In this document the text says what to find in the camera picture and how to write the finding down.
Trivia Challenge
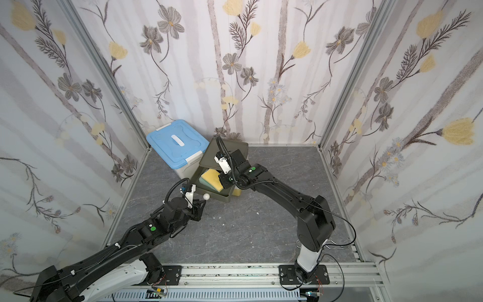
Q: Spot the yellow green-backed sponge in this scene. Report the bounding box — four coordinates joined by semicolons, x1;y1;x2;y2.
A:
200;169;224;192

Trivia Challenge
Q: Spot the white cable duct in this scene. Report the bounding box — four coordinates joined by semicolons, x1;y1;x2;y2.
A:
100;288;306;301

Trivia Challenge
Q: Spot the metal wire hook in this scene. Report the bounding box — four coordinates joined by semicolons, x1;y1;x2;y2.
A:
321;239;355;250

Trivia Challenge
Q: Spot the green three-drawer cabinet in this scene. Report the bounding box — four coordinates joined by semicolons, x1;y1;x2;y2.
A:
191;138;249;203

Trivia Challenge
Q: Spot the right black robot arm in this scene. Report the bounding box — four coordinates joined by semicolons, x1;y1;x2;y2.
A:
214;150;355;284

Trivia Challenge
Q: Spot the light green sponge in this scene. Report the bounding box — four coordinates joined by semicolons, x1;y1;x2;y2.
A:
198;177;213;191

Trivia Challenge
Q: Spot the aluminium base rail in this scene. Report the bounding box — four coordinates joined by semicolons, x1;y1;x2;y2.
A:
101;262;386;302

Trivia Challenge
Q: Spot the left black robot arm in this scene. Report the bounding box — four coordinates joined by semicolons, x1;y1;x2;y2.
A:
30;197;206;301

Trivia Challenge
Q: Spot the blue lid storage box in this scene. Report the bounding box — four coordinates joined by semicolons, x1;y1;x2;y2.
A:
147;120;209;179

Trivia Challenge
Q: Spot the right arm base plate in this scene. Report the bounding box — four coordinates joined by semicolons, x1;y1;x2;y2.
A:
278;264;330;286

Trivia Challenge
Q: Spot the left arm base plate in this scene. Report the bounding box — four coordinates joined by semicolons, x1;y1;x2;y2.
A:
144;266;182;286

